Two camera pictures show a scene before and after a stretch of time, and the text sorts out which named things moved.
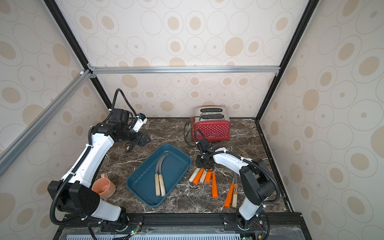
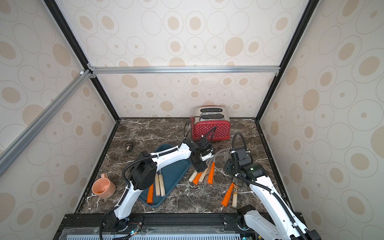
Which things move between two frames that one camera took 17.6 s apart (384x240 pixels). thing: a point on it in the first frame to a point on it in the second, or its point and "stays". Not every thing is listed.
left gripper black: x=139 y=140 to x=201 y=167
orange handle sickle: x=214 y=185 to x=150 y=197
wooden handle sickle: x=157 y=185 stays
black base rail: x=204 y=226 stays
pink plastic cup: x=104 y=186 stays
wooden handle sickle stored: x=161 y=179 stays
